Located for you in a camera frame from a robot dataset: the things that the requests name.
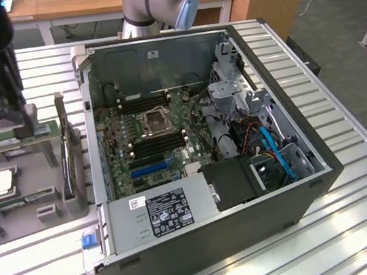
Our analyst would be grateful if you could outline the black RAM slot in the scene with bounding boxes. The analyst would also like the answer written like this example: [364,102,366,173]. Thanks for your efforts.
[131,142,190,160]
[120,98,171,111]
[121,102,172,116]
[130,138,188,154]
[127,129,185,145]
[129,134,186,150]
[119,93,170,107]
[118,90,169,104]

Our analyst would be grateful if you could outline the graphics card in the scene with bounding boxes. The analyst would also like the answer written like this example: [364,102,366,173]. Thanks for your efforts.
[49,91,84,200]

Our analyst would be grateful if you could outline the silver CPU chip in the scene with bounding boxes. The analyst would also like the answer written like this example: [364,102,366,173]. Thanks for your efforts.
[0,169,20,198]

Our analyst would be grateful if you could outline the wooden desk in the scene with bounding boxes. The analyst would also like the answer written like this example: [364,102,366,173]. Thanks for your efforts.
[5,0,240,53]

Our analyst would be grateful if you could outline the grey parts rack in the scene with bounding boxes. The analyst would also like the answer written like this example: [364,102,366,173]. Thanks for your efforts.
[0,87,97,245]

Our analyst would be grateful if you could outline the CPU socket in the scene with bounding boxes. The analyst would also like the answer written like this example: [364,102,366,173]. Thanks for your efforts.
[135,106,175,142]

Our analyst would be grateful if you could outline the black expansion slot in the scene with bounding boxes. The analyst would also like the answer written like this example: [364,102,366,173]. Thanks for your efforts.
[128,153,169,171]

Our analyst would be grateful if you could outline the blue expansion slot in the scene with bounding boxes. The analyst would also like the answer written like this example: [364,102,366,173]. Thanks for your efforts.
[129,161,173,179]

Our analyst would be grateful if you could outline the blue case latch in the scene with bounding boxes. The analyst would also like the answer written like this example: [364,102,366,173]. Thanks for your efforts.
[80,231,97,251]

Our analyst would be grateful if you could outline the silver power supply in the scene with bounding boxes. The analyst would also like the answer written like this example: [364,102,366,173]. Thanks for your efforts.
[104,173,227,257]

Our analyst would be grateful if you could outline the green motherboard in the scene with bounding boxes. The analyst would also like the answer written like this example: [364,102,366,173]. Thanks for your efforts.
[91,84,225,203]

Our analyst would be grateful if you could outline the silver chipset heatsink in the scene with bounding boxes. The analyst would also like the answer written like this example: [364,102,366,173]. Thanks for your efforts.
[184,161,203,176]

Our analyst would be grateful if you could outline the metal disk bay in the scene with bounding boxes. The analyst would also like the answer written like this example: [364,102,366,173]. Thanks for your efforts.
[200,39,253,114]

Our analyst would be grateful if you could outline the black fan shroud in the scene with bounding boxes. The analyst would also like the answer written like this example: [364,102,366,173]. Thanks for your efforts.
[196,154,266,215]

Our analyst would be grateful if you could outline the black PC case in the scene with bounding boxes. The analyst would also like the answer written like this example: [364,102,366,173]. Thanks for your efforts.
[53,10,360,275]

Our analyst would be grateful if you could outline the black wire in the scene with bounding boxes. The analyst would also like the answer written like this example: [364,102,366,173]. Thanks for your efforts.
[188,84,217,117]

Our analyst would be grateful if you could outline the metal drive bracket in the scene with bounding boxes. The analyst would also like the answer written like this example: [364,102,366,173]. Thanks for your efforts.
[242,82,317,184]

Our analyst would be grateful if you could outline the blue wire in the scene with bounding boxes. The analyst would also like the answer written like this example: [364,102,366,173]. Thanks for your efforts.
[258,121,297,187]

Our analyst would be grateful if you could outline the white floor cable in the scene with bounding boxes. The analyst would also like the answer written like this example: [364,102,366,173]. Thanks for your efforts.
[297,0,323,16]

